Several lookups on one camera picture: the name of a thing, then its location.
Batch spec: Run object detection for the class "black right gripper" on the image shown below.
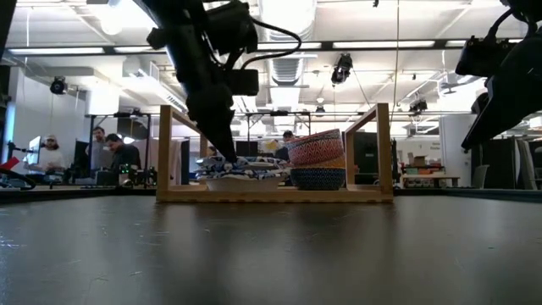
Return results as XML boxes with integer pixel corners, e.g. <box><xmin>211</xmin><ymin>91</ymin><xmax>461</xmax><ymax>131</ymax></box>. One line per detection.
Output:
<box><xmin>460</xmin><ymin>29</ymin><xmax>542</xmax><ymax>153</ymax></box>

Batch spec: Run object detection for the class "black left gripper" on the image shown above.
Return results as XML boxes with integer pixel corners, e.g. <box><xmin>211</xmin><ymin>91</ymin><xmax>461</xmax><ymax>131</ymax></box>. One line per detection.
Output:
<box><xmin>175</xmin><ymin>42</ymin><xmax>260</xmax><ymax>164</ymax></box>

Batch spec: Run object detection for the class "red patterned bowl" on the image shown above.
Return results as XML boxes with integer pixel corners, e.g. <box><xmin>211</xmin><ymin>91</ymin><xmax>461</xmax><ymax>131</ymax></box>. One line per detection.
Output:
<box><xmin>286</xmin><ymin>134</ymin><xmax>346</xmax><ymax>167</ymax></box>

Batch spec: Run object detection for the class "light blue patterned bowl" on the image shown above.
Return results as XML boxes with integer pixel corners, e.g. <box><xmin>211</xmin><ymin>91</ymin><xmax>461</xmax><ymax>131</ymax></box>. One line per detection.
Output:
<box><xmin>290</xmin><ymin>167</ymin><xmax>346</xmax><ymax>191</ymax></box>

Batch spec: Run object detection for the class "yellow bowl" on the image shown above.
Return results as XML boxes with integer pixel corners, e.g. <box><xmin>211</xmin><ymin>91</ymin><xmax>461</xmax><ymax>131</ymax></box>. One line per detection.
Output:
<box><xmin>296</xmin><ymin>155</ymin><xmax>346</xmax><ymax>169</ymax></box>

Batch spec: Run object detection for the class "wooden slatted shelf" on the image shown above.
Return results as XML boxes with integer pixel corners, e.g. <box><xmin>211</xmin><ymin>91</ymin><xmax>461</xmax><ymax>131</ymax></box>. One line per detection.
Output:
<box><xmin>155</xmin><ymin>103</ymin><xmax>395</xmax><ymax>203</ymax></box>

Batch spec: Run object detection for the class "black upright screen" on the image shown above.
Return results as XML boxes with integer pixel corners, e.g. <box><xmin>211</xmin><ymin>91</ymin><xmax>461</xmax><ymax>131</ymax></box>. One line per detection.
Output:
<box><xmin>235</xmin><ymin>141</ymin><xmax>259</xmax><ymax>158</ymax></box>

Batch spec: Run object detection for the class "black curtain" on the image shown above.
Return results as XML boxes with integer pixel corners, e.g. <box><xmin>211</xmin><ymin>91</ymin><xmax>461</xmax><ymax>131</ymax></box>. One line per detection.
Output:
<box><xmin>470</xmin><ymin>135</ymin><xmax>542</xmax><ymax>191</ymax></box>

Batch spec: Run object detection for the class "grey chair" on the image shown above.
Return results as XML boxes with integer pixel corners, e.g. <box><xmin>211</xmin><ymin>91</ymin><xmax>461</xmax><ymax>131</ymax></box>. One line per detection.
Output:
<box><xmin>471</xmin><ymin>164</ymin><xmax>491</xmax><ymax>190</ymax></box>

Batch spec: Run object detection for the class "white round column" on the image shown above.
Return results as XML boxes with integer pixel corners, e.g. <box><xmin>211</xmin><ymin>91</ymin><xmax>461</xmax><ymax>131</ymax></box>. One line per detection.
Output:
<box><xmin>439</xmin><ymin>114</ymin><xmax>478</xmax><ymax>190</ymax></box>

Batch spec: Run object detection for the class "black stage spotlight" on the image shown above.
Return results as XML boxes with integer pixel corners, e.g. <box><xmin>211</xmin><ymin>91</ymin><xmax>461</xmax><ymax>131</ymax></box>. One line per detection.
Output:
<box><xmin>49</xmin><ymin>75</ymin><xmax>69</xmax><ymax>96</ymax></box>
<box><xmin>330</xmin><ymin>53</ymin><xmax>354</xmax><ymax>86</ymax></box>
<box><xmin>408</xmin><ymin>98</ymin><xmax>429</xmax><ymax>114</ymax></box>

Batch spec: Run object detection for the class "background wooden table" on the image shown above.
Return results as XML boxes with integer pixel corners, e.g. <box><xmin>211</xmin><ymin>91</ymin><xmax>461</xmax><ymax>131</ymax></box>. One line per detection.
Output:
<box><xmin>401</xmin><ymin>173</ymin><xmax>462</xmax><ymax>188</ymax></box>

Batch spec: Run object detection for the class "cardboard box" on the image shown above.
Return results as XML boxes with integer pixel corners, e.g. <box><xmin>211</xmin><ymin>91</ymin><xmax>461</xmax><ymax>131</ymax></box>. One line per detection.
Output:
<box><xmin>407</xmin><ymin>152</ymin><xmax>429</xmax><ymax>169</ymax></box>

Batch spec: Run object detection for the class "background robot equipment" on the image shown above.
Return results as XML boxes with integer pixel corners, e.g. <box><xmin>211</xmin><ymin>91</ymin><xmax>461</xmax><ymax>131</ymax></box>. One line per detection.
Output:
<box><xmin>63</xmin><ymin>163</ymin><xmax>158</xmax><ymax>190</ymax></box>

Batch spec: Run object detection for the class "black partition panel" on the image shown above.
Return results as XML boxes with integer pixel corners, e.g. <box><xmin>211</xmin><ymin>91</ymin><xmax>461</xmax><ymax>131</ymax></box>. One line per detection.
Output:
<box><xmin>353</xmin><ymin>131</ymin><xmax>399</xmax><ymax>186</ymax></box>

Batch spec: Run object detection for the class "background computer monitor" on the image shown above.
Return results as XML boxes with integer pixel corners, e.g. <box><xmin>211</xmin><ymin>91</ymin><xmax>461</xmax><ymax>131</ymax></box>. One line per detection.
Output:
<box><xmin>26</xmin><ymin>135</ymin><xmax>43</xmax><ymax>167</ymax></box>

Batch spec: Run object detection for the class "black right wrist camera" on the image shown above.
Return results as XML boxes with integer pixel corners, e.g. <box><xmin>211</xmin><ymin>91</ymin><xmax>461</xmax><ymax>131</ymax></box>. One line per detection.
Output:
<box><xmin>455</xmin><ymin>36</ymin><xmax>518</xmax><ymax>78</ymax></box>

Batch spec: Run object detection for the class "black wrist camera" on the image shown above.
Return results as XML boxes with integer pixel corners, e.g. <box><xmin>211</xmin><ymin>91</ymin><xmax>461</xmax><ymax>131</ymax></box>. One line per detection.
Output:
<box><xmin>207</xmin><ymin>2</ymin><xmax>259</xmax><ymax>54</ymax></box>
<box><xmin>455</xmin><ymin>36</ymin><xmax>518</xmax><ymax>78</ymax></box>

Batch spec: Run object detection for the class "silver ventilation duct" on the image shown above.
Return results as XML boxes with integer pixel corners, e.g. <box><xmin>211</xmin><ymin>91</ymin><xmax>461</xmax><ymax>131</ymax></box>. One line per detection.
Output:
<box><xmin>258</xmin><ymin>0</ymin><xmax>318</xmax><ymax>88</ymax></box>

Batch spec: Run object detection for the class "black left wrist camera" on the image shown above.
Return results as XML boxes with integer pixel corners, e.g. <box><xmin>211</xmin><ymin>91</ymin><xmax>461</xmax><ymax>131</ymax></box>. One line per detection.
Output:
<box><xmin>207</xmin><ymin>2</ymin><xmax>259</xmax><ymax>54</ymax></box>

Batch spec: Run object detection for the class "long ceiling light rail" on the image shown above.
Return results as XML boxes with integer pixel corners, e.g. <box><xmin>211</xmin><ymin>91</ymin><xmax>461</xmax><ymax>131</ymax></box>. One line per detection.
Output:
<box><xmin>8</xmin><ymin>38</ymin><xmax>499</xmax><ymax>57</ymax></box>

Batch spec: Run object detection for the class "black aluminium table frame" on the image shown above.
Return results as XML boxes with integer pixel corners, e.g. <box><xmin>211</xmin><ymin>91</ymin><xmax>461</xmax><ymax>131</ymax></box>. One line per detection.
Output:
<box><xmin>0</xmin><ymin>186</ymin><xmax>542</xmax><ymax>204</ymax></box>

